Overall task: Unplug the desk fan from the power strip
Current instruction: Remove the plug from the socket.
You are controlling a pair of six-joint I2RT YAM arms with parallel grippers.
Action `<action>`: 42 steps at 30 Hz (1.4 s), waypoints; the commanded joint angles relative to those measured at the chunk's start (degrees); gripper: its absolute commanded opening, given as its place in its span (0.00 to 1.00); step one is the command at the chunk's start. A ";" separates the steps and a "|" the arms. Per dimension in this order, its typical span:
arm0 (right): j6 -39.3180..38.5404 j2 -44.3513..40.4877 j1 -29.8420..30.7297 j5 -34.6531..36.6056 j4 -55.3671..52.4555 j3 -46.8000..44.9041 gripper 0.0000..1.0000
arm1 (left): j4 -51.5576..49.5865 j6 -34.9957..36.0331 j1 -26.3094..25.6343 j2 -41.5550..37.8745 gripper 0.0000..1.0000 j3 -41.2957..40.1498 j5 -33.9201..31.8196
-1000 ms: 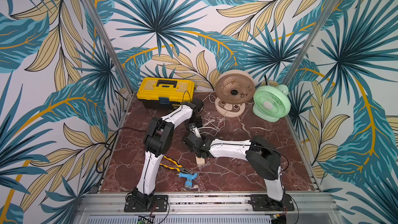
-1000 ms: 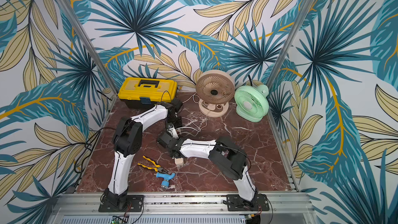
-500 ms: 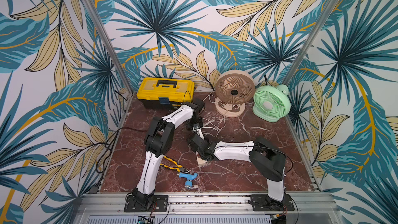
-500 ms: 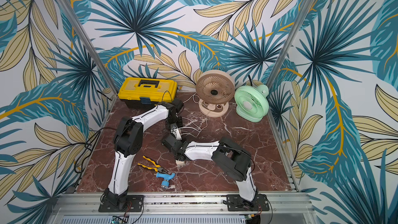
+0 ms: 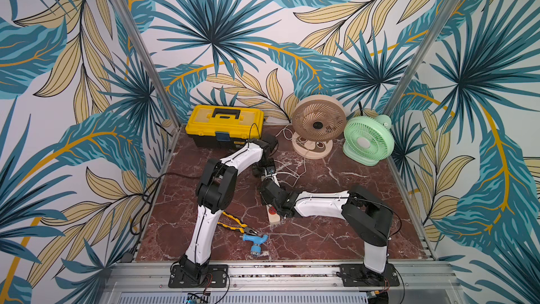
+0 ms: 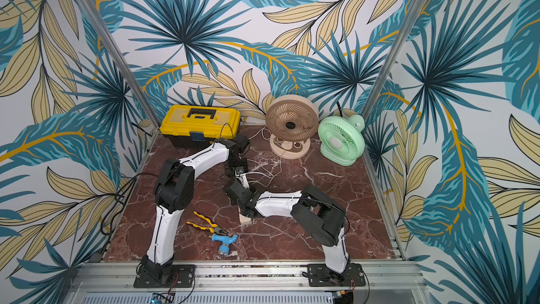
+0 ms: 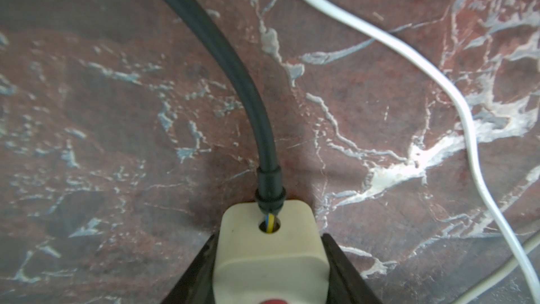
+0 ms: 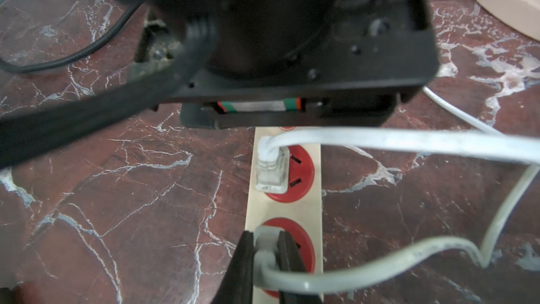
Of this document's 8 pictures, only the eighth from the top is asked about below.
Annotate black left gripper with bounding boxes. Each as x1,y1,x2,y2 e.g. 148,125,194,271
127,0,439,129

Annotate white fan cable with plug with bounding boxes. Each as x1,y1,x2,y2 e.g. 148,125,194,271
252,162,540,296

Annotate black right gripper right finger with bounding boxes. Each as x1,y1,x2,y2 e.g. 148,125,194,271
276,229,323,304

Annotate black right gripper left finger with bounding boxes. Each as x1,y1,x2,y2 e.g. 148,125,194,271
211,231,255,304

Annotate beige power strip red sockets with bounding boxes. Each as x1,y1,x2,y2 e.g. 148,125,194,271
243,125,325,304

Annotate black power strip cable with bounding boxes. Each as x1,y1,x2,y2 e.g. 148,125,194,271
0,1,144,75

